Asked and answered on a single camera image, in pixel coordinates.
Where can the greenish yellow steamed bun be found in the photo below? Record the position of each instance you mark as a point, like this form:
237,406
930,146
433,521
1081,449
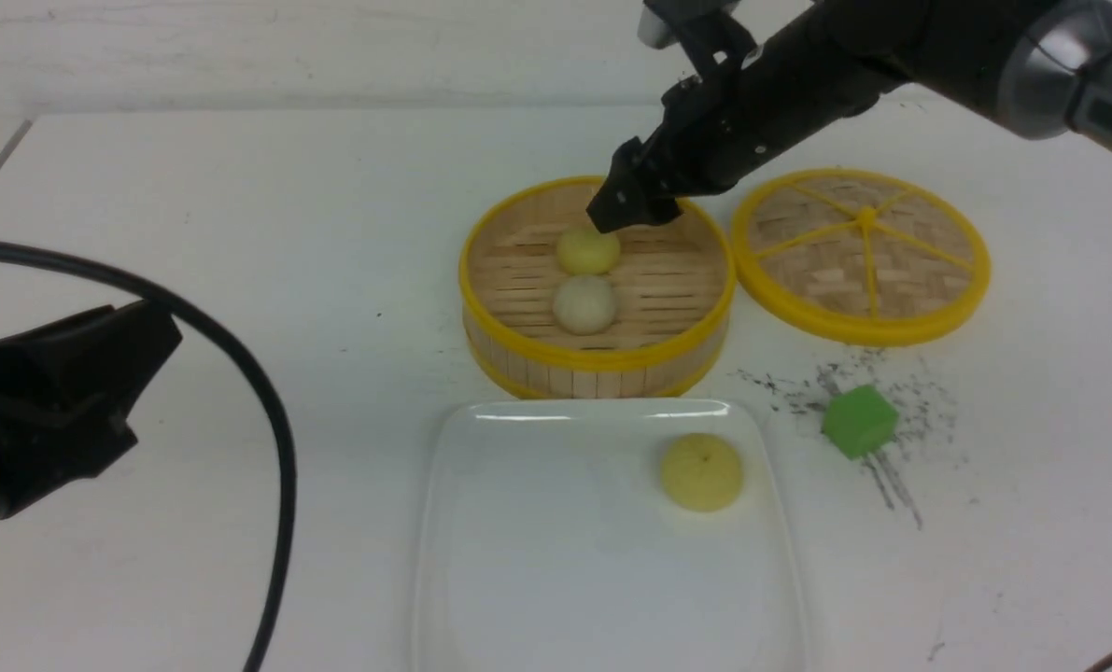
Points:
701,472

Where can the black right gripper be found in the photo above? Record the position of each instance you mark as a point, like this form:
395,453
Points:
715,132

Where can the white rectangular plate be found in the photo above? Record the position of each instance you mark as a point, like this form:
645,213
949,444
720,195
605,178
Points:
548,544

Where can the green cube block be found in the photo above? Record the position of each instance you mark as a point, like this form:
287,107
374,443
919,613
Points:
860,421

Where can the white steamed bun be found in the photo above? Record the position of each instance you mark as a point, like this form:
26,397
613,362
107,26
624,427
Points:
585,304

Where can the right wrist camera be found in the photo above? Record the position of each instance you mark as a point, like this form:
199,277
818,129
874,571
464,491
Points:
711,38

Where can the bamboo steamer basket yellow rims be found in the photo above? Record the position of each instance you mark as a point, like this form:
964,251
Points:
674,285

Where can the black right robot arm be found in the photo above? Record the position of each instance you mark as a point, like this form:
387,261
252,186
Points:
1034,68

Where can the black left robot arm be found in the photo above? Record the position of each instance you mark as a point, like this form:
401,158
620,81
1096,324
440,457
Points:
66,392

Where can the bamboo steamer lid yellow rim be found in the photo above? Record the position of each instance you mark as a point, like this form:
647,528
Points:
860,258

